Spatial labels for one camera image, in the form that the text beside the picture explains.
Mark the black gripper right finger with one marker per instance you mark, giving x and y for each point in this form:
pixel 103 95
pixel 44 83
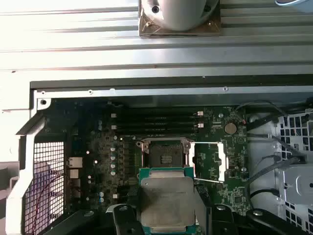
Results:
pixel 222 220

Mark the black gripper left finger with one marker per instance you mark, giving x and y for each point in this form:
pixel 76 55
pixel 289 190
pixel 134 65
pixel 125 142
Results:
pixel 126 220

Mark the thin metal locking lever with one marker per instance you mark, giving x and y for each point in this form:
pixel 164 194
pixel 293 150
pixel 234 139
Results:
pixel 210 180

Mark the silver-topped CPU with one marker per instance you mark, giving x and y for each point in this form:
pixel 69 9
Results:
pixel 168 200

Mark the metal socket cover frame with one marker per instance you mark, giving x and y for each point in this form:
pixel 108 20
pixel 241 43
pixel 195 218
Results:
pixel 224 161

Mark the CPU socket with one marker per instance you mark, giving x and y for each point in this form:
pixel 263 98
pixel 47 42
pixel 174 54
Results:
pixel 166 151

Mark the RAM slot with white clips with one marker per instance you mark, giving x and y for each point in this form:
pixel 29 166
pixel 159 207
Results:
pixel 156 114
pixel 156 126

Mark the silver USB port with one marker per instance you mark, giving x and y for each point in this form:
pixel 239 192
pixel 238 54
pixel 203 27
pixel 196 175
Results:
pixel 75 184
pixel 75 193

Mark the silver ethernet port block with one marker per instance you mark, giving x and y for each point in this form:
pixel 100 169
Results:
pixel 74 162

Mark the grey metal drive cage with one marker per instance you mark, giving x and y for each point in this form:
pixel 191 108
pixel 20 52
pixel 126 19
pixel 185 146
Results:
pixel 300 186

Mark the green motherboard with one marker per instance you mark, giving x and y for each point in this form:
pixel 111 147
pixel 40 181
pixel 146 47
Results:
pixel 97 137

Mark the round silver coin battery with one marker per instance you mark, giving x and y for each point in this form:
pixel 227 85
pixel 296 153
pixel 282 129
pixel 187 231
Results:
pixel 230 128

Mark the black and grey PC case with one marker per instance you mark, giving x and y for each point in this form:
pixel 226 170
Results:
pixel 171 91

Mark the square brown mounting plate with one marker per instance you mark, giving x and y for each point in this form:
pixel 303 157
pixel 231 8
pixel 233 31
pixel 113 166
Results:
pixel 146 30

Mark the pale blue teach pendant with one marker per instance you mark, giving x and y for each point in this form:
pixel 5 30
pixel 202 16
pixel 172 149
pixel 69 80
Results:
pixel 296 5

